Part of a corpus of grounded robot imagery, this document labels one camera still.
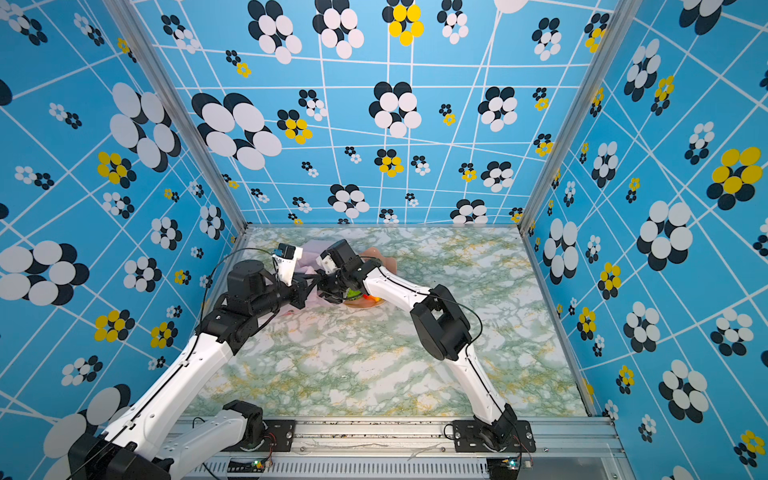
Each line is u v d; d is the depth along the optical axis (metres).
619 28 0.70
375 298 0.95
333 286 0.80
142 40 0.73
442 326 0.56
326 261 0.87
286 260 0.64
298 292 0.65
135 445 0.39
